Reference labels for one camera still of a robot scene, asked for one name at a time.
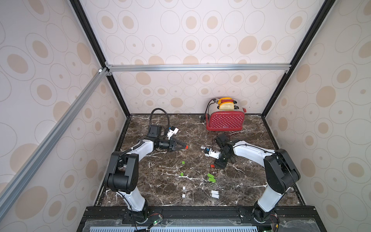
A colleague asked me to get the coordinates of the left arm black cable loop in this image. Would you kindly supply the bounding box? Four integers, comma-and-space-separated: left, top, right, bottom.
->
149, 108, 171, 137

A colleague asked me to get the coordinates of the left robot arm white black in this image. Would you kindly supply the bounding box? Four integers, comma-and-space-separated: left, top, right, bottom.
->
104, 125, 187, 212

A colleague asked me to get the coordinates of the yellow toast back slice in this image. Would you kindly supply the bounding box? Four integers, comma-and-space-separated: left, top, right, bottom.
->
218, 97, 234, 104

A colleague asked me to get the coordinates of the white usb drive lower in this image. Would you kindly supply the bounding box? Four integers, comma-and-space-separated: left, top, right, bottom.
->
211, 193, 219, 199

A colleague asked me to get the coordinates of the left diagonal aluminium rail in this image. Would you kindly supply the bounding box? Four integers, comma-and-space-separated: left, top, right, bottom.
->
1, 68, 108, 219

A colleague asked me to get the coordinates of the yellow toast slice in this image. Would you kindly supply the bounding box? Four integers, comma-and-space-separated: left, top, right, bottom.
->
218, 101, 234, 111
218, 97, 234, 104

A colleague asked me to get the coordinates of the yellow toast front slice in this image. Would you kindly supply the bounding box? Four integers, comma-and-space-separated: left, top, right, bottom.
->
218, 101, 234, 111

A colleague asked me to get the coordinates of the black toaster power cable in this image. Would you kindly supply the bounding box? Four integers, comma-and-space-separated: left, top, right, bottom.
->
199, 99, 217, 122

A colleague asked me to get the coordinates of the right black frame post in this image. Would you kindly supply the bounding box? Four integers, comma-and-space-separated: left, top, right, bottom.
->
261, 0, 336, 119

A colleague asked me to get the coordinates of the horizontal aluminium rail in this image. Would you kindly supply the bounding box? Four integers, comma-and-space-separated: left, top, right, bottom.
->
101, 63, 291, 72

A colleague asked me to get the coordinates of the left black frame post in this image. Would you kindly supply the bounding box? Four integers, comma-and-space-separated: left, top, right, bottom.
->
69, 0, 130, 118

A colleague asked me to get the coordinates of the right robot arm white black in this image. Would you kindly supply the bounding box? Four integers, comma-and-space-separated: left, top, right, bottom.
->
205, 133, 300, 223

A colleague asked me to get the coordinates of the black frame post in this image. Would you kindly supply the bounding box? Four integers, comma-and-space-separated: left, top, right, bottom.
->
261, 0, 336, 119
69, 0, 130, 118

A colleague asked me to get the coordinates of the red toaster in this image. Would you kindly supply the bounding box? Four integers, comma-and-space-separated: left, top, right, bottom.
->
205, 101, 246, 131

